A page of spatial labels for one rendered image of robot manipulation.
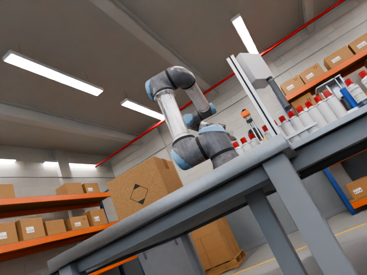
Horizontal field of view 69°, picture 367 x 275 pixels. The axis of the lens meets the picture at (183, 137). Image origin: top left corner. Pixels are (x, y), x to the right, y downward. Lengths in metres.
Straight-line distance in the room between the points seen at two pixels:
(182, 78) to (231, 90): 5.15
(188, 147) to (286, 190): 0.59
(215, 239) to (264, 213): 3.92
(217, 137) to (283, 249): 0.49
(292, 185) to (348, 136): 0.34
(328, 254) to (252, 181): 0.23
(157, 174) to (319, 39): 5.68
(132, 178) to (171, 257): 2.24
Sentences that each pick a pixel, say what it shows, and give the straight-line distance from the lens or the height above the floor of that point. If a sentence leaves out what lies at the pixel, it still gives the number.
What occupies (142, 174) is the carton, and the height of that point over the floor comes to 1.06.
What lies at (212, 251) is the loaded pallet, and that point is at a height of 0.37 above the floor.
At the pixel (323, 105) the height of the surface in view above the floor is 1.02.
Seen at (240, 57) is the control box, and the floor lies 1.45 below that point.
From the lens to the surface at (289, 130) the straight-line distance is 1.57.
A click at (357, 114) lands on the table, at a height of 0.81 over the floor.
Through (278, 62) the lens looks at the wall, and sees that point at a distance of 6.48.
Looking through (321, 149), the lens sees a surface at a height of 0.77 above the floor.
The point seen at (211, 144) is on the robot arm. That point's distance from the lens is 1.15.
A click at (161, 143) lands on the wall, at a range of 6.89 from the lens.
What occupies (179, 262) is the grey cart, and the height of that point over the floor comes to 0.50.
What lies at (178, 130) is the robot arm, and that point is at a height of 1.15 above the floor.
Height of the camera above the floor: 0.70
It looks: 20 degrees up
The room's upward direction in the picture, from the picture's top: 25 degrees counter-clockwise
